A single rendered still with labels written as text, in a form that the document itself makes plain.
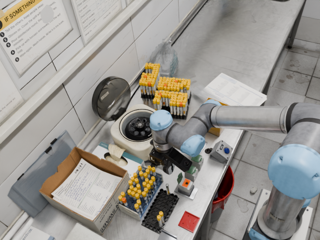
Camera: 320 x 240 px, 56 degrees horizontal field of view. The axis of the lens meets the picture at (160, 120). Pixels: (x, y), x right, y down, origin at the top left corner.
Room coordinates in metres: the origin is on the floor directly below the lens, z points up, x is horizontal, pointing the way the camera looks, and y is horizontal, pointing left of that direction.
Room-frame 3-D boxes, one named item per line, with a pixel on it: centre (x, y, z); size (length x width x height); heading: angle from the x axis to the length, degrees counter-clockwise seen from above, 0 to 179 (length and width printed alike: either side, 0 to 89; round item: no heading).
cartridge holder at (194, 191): (0.59, -0.07, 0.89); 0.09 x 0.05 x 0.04; 55
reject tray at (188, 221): (0.45, -0.06, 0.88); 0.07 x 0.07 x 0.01; 55
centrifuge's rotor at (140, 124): (0.90, 0.10, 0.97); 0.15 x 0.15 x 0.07
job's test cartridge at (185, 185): (0.59, -0.07, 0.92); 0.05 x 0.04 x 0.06; 55
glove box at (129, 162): (0.76, 0.22, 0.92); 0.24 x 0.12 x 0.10; 55
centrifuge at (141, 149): (0.89, 0.08, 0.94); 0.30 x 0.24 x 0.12; 46
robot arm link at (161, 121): (0.63, 0.00, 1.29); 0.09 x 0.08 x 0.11; 46
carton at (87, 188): (0.62, 0.34, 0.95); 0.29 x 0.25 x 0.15; 55
